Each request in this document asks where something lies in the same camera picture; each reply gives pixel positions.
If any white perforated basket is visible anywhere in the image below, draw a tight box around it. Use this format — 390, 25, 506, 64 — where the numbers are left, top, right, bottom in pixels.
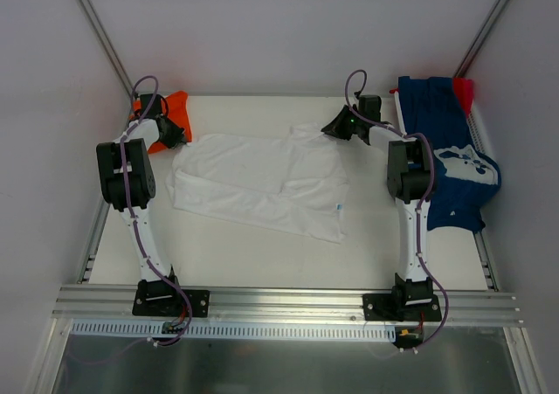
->
392, 90, 496, 159

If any aluminium mounting rail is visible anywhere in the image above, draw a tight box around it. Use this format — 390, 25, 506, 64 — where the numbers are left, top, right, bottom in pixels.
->
52, 284, 526, 328

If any white t shirt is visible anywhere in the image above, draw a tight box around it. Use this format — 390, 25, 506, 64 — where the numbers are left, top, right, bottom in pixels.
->
166, 124, 349, 244

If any red t shirt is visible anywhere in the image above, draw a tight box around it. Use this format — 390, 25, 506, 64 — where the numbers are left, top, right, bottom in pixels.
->
452, 78, 474, 118

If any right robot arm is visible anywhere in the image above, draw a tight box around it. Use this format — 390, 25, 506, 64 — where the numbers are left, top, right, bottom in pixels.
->
321, 93, 436, 321

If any white slotted cable duct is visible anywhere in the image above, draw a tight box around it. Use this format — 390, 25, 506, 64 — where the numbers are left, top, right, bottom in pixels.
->
71, 319, 396, 342

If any orange t shirt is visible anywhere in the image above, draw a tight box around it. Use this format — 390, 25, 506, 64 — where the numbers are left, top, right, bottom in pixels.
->
130, 91, 192, 142

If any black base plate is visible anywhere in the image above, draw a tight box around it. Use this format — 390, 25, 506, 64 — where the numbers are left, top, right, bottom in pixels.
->
132, 283, 210, 318
362, 294, 442, 322

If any purple cable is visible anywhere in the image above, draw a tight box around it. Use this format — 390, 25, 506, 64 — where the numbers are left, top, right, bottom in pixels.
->
121, 74, 193, 347
345, 69, 450, 354

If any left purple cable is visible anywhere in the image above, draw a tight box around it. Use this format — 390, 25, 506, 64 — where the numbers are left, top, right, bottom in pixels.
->
121, 74, 193, 347

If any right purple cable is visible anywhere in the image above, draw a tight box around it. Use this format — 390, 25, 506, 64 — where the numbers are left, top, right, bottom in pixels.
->
345, 69, 450, 354

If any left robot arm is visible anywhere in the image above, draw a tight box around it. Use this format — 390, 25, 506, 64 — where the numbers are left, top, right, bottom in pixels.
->
96, 93, 189, 315

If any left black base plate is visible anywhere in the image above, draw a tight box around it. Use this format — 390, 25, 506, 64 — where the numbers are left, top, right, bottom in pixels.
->
132, 283, 210, 318

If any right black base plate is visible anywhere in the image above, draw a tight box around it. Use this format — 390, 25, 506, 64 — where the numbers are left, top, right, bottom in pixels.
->
362, 294, 442, 322

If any blue printed t shirt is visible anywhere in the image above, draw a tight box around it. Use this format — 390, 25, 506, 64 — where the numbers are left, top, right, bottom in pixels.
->
397, 76, 501, 232

